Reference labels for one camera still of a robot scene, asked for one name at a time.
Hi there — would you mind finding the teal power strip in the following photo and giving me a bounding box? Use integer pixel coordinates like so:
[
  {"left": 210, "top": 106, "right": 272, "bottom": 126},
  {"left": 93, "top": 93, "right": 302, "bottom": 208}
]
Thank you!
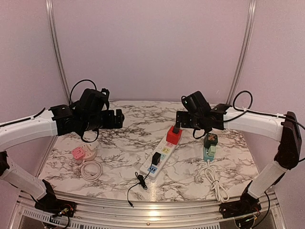
[{"left": 203, "top": 145, "right": 216, "bottom": 162}]

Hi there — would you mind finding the pink cube socket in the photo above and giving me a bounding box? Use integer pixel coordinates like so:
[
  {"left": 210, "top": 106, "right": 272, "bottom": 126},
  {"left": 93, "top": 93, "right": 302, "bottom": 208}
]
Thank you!
[{"left": 71, "top": 146, "right": 86, "bottom": 161}]

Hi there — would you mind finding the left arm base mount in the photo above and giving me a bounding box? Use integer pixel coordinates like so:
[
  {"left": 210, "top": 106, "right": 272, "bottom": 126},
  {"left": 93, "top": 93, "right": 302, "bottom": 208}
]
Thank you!
[{"left": 35, "top": 199, "right": 76, "bottom": 218}]

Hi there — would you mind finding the right aluminium frame post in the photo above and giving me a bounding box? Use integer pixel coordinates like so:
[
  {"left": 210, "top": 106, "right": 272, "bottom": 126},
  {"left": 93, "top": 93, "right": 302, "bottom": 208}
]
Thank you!
[{"left": 226, "top": 0, "right": 257, "bottom": 104}]

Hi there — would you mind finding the red cube socket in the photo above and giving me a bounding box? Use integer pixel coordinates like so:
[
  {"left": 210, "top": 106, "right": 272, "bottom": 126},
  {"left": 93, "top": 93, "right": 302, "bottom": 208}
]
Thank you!
[{"left": 166, "top": 126, "right": 183, "bottom": 145}]

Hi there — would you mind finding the left aluminium frame post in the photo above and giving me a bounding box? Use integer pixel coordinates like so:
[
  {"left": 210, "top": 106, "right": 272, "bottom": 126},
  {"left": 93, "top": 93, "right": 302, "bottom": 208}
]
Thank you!
[{"left": 45, "top": 0, "right": 70, "bottom": 103}]

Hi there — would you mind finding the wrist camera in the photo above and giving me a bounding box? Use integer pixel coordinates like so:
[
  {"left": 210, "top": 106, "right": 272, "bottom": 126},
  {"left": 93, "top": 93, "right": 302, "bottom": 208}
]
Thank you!
[
  {"left": 181, "top": 91, "right": 211, "bottom": 113},
  {"left": 79, "top": 88, "right": 110, "bottom": 113}
]

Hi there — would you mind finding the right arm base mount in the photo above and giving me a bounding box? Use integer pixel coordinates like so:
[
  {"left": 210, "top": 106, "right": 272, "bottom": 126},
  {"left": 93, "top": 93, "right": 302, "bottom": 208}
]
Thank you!
[{"left": 219, "top": 200, "right": 262, "bottom": 219}]

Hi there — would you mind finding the dark green cube plug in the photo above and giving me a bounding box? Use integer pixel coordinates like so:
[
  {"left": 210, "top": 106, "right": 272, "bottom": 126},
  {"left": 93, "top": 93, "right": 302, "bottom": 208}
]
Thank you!
[{"left": 203, "top": 133, "right": 218, "bottom": 148}]

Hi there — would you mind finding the pink round power strip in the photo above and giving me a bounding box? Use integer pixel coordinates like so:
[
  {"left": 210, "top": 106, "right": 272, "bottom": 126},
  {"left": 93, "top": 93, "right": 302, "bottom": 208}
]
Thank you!
[{"left": 80, "top": 143, "right": 98, "bottom": 162}]

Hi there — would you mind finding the white multicolour power strip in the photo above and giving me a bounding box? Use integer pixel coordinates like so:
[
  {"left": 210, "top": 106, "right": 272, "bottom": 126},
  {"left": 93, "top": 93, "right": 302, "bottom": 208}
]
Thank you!
[{"left": 140, "top": 137, "right": 177, "bottom": 179}]

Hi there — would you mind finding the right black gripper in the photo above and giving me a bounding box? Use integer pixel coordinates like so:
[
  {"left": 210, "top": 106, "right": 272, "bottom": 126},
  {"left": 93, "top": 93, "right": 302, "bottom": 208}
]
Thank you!
[{"left": 176, "top": 110, "right": 205, "bottom": 129}]

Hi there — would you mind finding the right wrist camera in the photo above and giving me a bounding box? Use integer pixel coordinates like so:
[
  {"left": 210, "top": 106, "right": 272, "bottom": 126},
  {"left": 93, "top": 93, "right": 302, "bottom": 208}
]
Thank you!
[{"left": 181, "top": 91, "right": 211, "bottom": 113}]

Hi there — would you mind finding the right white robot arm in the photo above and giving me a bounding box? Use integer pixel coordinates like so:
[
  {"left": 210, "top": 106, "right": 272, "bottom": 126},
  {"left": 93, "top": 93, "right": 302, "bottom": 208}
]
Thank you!
[{"left": 175, "top": 104, "right": 302, "bottom": 214}]

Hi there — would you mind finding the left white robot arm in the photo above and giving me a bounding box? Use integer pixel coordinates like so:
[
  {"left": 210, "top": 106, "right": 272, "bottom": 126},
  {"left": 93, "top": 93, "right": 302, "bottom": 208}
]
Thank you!
[{"left": 0, "top": 105, "right": 124, "bottom": 212}]

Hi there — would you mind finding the aluminium front rail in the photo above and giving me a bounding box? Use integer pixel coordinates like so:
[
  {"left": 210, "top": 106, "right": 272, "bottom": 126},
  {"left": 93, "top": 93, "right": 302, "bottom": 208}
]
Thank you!
[{"left": 7, "top": 188, "right": 289, "bottom": 229}]

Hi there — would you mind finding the aluminium frame post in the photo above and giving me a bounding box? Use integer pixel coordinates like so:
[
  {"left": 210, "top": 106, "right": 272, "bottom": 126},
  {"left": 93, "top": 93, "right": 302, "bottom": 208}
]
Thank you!
[
  {"left": 45, "top": 0, "right": 70, "bottom": 103},
  {"left": 226, "top": 0, "right": 257, "bottom": 104}
]

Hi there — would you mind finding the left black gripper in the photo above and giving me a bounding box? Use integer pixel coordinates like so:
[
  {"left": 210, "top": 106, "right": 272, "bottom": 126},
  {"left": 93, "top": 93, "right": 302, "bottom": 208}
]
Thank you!
[{"left": 81, "top": 109, "right": 124, "bottom": 132}]

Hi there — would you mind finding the black power adapter with cable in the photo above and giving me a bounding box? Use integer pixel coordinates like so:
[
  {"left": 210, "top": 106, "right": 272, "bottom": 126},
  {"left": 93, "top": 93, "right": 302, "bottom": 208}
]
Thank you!
[{"left": 127, "top": 152, "right": 161, "bottom": 208}]

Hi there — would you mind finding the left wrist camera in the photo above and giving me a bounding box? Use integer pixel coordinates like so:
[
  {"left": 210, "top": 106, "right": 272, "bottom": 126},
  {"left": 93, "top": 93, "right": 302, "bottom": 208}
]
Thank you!
[{"left": 79, "top": 88, "right": 110, "bottom": 113}]

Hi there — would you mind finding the white bundled power cord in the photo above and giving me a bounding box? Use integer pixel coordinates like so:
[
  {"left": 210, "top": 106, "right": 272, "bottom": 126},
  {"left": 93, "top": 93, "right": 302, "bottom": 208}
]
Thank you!
[{"left": 194, "top": 161, "right": 230, "bottom": 203}]

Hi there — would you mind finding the white coiled cable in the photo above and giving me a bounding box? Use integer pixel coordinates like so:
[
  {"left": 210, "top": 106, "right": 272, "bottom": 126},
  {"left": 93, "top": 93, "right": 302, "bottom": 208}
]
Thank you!
[{"left": 74, "top": 160, "right": 104, "bottom": 180}]

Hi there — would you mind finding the dark grey usb charger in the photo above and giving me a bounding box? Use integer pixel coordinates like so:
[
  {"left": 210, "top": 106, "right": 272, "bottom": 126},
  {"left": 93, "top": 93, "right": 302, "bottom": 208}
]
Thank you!
[{"left": 173, "top": 125, "right": 181, "bottom": 134}]

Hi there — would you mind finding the white plug on pink strip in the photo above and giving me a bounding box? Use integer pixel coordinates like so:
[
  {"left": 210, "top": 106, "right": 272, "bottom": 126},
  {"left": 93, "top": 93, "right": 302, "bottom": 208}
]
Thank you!
[{"left": 86, "top": 142, "right": 100, "bottom": 151}]

